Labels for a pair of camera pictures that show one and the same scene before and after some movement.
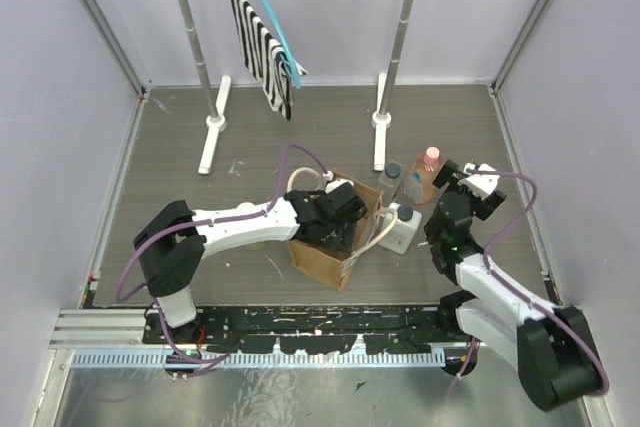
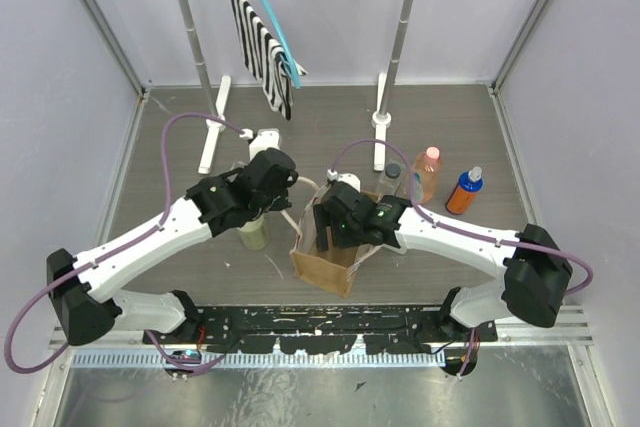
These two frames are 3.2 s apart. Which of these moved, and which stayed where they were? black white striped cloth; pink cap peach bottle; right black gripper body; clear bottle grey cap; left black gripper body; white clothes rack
Moved: left black gripper body; right black gripper body
Stayed: white clothes rack; clear bottle grey cap; pink cap peach bottle; black white striped cloth
